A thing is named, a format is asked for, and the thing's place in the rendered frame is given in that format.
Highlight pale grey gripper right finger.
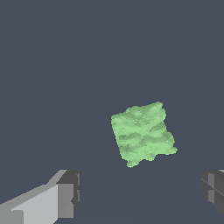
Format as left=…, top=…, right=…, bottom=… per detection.
left=199, top=169, right=224, bottom=217

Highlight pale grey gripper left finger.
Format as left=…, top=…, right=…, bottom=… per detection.
left=0, top=169, right=83, bottom=224

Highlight green lumpy square object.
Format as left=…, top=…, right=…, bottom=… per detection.
left=110, top=101, right=179, bottom=169

